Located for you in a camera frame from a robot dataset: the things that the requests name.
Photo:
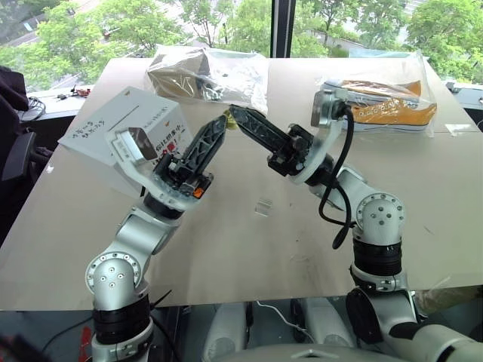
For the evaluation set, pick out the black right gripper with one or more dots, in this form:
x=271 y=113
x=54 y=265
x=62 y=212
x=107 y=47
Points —
x=292 y=156

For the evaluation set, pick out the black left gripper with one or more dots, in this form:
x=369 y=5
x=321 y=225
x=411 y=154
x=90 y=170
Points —
x=185 y=183

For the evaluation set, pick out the gold coin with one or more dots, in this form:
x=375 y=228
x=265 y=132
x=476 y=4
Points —
x=228 y=121

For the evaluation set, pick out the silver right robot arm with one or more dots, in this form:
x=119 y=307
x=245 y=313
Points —
x=379 y=218

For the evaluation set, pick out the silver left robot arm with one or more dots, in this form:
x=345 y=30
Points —
x=128 y=234

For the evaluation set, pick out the clear plastic bag with box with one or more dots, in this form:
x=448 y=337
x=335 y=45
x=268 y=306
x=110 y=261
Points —
x=241 y=75

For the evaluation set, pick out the brown cardboard box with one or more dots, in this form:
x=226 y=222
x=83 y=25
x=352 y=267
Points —
x=173 y=75

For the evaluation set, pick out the white box with slot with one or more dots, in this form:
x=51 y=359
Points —
x=113 y=113

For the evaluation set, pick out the small clear plastic piece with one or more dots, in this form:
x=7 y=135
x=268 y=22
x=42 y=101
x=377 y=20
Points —
x=263 y=206

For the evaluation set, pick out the black window mullion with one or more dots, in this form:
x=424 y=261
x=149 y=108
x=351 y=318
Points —
x=283 y=26

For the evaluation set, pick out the clear plastic bag with shoes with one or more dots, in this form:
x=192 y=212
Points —
x=396 y=71

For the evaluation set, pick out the white rounded robot shell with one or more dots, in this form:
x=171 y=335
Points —
x=226 y=332
x=326 y=326

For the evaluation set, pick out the black office chair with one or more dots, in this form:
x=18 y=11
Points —
x=17 y=158

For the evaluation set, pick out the grey robot torso top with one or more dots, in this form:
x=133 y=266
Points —
x=309 y=353

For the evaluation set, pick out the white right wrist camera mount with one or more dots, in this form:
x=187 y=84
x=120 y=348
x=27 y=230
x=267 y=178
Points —
x=324 y=139

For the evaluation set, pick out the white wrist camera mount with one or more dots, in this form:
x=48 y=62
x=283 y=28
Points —
x=126 y=151
x=324 y=139

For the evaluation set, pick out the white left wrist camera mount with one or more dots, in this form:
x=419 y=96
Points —
x=126 y=151

